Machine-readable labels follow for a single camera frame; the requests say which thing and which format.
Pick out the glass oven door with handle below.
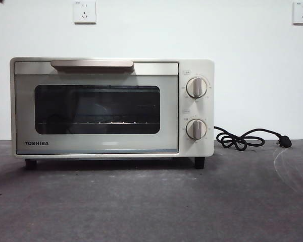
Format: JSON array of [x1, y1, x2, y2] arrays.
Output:
[[14, 59, 179, 154]]

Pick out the black power cable with plug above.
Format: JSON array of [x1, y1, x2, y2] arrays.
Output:
[[213, 126, 292, 150]]

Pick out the temperature knob cream round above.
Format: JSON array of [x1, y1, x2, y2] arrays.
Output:
[[186, 77, 208, 99]]

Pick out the cream toaster oven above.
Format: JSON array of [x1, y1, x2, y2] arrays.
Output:
[[9, 56, 215, 159]]

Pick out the metal wire oven rack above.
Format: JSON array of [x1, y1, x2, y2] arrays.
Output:
[[39, 120, 159, 126]]

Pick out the timer knob cream round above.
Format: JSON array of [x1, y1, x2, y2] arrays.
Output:
[[186, 118, 208, 141]]

